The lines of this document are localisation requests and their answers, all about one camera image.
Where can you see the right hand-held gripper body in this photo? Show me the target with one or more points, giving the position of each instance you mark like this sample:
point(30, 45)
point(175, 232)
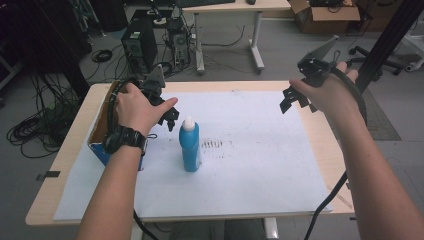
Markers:
point(315, 71)

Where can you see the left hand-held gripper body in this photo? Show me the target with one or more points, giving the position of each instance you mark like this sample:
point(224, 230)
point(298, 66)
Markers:
point(154, 83)

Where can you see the blue bottle with white cap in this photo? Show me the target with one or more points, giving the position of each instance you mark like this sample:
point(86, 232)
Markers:
point(190, 146)

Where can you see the person's left hand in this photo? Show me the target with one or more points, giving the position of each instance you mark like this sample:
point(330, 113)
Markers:
point(136, 110)

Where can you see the person's right hand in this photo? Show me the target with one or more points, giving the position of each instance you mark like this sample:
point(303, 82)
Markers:
point(333, 93)

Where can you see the black computer tower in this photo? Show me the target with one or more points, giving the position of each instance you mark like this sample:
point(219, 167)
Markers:
point(139, 45)

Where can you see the black wristwatch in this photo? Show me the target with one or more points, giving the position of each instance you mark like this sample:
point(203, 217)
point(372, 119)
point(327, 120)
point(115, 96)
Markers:
point(125, 138)

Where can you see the open-sided computer tower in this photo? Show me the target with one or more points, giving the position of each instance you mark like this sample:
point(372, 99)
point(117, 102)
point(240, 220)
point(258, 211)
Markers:
point(178, 43)

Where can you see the brown cardboard box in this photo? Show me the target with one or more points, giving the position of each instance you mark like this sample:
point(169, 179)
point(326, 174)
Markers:
point(325, 16)

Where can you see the black office chair base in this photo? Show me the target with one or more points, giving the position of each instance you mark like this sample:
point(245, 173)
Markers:
point(376, 58)

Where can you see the open cardboard box, blue side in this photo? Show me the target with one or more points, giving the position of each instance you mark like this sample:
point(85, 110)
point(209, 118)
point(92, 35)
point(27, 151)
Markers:
point(100, 130)

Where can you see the white paper sheet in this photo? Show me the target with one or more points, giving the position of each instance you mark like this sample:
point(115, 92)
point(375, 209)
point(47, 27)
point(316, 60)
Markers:
point(253, 166)

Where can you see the dark floor mat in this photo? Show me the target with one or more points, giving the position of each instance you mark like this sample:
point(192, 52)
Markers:
point(380, 116)

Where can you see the black metal stand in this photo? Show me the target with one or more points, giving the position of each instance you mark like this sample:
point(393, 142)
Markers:
point(388, 40)

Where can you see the black computer mouse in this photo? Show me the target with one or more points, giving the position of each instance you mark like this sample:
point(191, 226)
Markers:
point(251, 1)

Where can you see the black keyboard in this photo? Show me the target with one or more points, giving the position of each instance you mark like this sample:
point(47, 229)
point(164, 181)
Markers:
point(205, 2)

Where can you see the white-legged desk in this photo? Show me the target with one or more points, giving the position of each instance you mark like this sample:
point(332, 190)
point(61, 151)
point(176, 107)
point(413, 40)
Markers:
point(233, 6)

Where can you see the black tape strip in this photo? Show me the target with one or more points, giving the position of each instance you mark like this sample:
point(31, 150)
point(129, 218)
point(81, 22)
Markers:
point(50, 174)

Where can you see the white table leg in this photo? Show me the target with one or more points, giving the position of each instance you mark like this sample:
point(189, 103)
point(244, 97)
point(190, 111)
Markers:
point(271, 229)

